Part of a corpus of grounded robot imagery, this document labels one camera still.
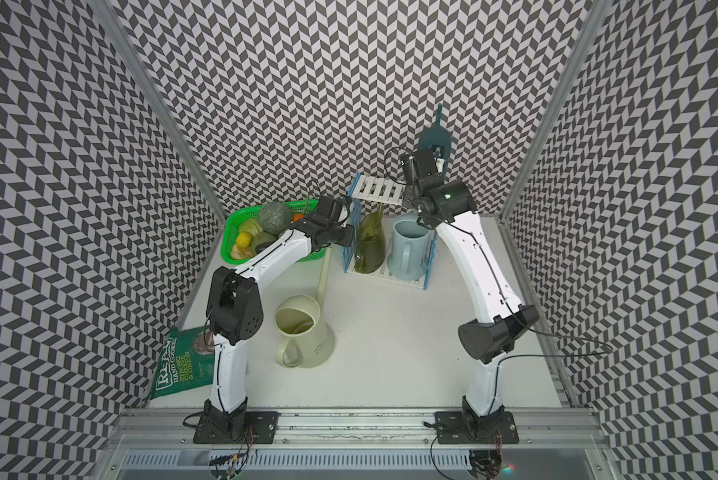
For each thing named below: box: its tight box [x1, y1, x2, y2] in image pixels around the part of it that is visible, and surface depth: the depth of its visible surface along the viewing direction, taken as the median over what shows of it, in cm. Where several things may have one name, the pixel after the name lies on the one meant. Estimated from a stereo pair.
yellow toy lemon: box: [236, 232, 252, 248], surface depth 103 cm
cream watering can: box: [273, 247, 335, 369], surface depth 75 cm
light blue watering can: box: [387, 212, 430, 281], surface depth 88 cm
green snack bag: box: [150, 325, 215, 400], surface depth 80 cm
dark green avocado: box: [259, 201, 292, 236], surface depth 104 cm
